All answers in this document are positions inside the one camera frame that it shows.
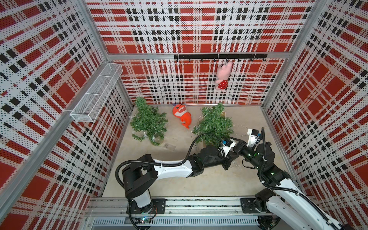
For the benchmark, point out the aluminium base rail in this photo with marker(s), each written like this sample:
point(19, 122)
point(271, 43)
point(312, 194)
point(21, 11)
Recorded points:
point(180, 212)

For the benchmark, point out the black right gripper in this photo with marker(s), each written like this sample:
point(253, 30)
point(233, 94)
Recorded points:
point(241, 145)

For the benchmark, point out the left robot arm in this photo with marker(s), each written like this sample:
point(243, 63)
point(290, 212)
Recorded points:
point(137, 176)

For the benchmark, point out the pink plush pig toy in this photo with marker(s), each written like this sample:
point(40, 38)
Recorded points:
point(223, 75)

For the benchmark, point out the white wire mesh basket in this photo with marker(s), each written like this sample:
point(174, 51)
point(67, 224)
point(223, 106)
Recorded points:
point(91, 104)

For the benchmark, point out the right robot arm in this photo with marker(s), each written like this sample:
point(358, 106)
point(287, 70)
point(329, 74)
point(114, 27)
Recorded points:
point(285, 199)

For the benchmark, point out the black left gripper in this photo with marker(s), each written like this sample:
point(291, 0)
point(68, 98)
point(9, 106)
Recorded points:
point(227, 159)

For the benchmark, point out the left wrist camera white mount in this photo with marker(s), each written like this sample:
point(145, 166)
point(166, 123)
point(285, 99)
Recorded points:
point(227, 145)

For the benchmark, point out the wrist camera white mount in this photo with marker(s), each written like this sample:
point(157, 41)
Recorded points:
point(255, 137)
point(227, 145)

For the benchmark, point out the green circuit board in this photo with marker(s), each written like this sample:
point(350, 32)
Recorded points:
point(143, 221)

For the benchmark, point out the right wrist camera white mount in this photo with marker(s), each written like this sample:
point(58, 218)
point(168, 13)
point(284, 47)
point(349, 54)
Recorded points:
point(255, 137)

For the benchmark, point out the black hook rail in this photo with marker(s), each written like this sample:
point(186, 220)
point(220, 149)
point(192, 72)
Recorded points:
point(250, 56)

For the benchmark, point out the green christmas tree wooden base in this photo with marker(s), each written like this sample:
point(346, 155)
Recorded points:
point(148, 123)

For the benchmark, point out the red plush monster toy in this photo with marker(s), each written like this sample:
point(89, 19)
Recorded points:
point(180, 111)

